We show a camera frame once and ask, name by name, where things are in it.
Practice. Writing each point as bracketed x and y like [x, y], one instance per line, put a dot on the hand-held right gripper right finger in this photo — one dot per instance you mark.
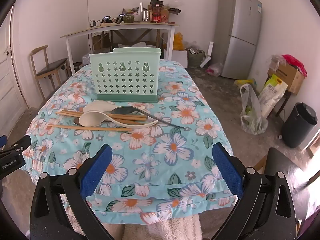
[227, 171]

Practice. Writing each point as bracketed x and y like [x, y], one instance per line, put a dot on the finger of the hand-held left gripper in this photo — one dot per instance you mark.
[21, 143]
[2, 141]

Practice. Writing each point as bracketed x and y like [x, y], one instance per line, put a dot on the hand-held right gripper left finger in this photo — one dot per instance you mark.
[96, 171]

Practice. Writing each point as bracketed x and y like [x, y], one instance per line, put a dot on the white plastic spoon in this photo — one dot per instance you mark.
[98, 106]
[92, 118]

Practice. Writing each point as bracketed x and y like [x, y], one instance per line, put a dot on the steel spoon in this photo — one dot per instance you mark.
[125, 110]

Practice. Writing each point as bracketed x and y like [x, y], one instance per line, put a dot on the green perforated utensil holder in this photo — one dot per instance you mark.
[125, 80]

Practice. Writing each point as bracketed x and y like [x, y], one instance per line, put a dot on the clear plastic bag with greens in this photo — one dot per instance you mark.
[252, 123]

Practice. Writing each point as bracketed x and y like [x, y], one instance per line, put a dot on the white door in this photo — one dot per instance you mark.
[10, 85]

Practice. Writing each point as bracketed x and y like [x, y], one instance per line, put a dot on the floral blue blanket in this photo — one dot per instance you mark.
[150, 150]

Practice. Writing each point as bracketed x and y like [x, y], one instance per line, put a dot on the wooden chair with dark seat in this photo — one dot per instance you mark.
[50, 67]

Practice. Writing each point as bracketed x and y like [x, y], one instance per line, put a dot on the black trash bin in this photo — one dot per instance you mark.
[297, 127]

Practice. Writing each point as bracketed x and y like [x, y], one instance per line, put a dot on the white fluffy towel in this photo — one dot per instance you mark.
[162, 227]

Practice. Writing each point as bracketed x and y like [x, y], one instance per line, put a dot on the yellow and white rice bag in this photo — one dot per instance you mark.
[271, 92]

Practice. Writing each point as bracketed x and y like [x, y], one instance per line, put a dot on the yellow plastic bag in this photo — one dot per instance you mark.
[243, 82]

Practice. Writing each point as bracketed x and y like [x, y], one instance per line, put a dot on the purple cloth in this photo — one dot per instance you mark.
[307, 227]

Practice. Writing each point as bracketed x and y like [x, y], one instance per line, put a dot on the pink and white plastic bag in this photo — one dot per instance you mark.
[214, 69]

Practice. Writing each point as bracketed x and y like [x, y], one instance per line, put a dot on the brown cardboard box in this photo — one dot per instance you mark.
[287, 76]

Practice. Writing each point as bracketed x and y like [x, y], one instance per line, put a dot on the green woven bag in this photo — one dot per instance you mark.
[195, 58]

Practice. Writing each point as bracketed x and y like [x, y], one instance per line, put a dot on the white flat box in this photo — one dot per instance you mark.
[207, 55]

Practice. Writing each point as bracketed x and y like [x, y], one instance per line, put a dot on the white cardboard box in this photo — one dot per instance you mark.
[179, 58]

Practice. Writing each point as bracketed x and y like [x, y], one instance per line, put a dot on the red cloth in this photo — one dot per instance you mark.
[293, 61]

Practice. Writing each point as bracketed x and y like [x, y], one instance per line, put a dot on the silver refrigerator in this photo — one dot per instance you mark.
[237, 42]

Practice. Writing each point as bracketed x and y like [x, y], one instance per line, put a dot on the white sack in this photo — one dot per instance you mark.
[141, 45]

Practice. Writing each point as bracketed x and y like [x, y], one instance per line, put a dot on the orange plastic bag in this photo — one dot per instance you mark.
[178, 41]

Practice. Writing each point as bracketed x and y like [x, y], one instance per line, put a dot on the black charger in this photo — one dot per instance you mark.
[93, 23]

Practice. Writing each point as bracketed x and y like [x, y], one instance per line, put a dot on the white table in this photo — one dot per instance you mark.
[120, 27]

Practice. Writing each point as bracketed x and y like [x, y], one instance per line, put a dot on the black electronic device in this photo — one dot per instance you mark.
[120, 19]
[106, 20]

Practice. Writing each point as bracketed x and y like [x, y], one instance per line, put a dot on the green jar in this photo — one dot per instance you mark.
[128, 18]

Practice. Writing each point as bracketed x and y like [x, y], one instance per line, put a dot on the steel cup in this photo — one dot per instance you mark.
[146, 15]

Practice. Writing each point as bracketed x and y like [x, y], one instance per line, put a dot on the red drink bottles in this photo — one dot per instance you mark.
[156, 15]

